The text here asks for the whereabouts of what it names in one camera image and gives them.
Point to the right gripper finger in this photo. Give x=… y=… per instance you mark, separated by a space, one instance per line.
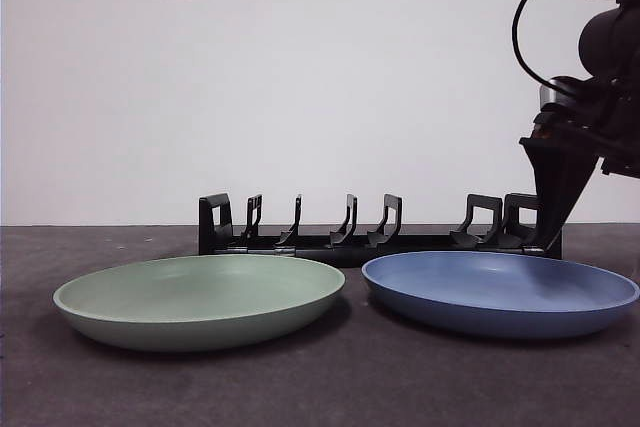
x=555 y=182

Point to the blue round plate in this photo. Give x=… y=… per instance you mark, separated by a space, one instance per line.
x=500 y=317

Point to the pale green round plate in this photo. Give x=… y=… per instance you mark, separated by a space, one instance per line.
x=200 y=327

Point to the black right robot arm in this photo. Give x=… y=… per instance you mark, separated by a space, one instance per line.
x=610 y=42

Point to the black plastic plate rack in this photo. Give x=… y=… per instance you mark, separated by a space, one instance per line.
x=325 y=254

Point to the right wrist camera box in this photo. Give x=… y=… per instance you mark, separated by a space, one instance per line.
x=547 y=94

